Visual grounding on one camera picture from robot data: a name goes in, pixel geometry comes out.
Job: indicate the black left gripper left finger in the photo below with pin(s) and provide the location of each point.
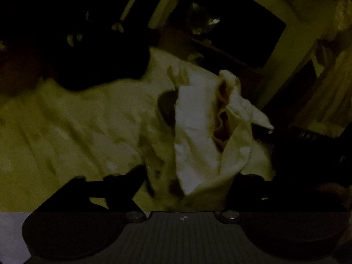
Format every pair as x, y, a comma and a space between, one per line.
84, 217

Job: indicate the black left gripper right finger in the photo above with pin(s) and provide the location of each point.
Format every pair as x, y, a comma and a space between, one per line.
288, 220

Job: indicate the white small shirt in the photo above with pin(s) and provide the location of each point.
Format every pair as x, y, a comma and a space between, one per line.
198, 137

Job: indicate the pale bed sheet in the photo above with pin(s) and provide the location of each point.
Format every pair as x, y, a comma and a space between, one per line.
49, 136

